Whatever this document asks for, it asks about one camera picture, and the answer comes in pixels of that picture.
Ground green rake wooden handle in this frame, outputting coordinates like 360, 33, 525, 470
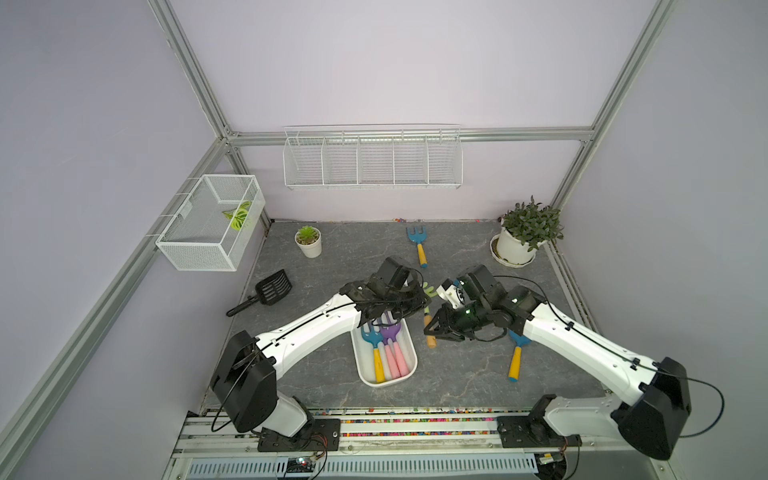
419, 281, 439, 350

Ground purple rake pink handle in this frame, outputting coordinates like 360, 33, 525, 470
382, 321, 410, 377
375, 327, 400, 381

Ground teal rake yellow handle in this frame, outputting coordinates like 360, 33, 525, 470
508, 331, 531, 382
362, 323, 386, 384
406, 225, 428, 268

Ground white storage tray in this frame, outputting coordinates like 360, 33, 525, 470
350, 320, 418, 388

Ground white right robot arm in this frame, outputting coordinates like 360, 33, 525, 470
424, 265, 692, 460

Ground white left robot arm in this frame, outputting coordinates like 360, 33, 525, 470
210, 256, 429, 437

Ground small white potted plant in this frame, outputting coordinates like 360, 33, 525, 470
294, 225, 322, 259

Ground large white potted plant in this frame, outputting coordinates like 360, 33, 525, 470
497, 196, 564, 262

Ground black slotted scoop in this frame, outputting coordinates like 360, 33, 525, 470
226, 269, 292, 317

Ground green leaf toy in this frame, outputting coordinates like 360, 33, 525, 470
223, 201, 251, 231

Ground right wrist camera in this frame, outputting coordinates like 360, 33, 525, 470
436, 279, 466, 310

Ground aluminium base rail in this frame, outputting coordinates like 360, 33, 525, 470
163, 407, 685, 479

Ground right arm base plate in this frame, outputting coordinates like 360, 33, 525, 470
497, 415, 583, 450

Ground white wire wall shelf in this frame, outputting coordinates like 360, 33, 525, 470
282, 124, 464, 189

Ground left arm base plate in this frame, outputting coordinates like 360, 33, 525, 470
257, 418, 341, 453

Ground white wire side basket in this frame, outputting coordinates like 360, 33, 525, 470
155, 174, 265, 272

